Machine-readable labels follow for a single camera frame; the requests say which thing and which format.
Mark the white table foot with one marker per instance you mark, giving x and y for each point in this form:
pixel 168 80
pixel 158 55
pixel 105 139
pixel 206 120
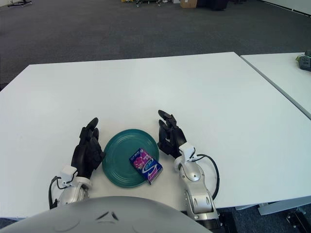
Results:
pixel 279 207

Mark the black floor stand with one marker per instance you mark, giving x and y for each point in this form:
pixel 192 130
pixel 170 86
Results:
pixel 20 3

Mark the round green plate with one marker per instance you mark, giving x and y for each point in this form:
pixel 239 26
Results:
pixel 121 155

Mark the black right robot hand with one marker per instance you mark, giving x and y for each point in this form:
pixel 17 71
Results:
pixel 173 140

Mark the black metal base frame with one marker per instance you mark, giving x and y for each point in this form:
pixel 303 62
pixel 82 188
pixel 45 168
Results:
pixel 300 222

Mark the brown cardboard box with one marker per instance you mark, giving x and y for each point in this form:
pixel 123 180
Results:
pixel 188 3

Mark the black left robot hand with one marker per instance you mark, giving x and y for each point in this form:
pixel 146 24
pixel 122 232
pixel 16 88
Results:
pixel 87 153

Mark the black cabinet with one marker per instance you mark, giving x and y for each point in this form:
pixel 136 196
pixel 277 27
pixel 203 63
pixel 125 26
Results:
pixel 212 4

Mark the grey green device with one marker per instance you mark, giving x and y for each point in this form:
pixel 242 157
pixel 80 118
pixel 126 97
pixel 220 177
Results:
pixel 303 61

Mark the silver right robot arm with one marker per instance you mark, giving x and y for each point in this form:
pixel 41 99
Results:
pixel 196 184

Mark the blue purple gum pack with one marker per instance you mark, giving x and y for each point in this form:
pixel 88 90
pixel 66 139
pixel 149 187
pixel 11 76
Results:
pixel 145 166

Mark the grey robot torso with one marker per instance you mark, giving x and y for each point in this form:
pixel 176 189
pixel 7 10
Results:
pixel 97 218

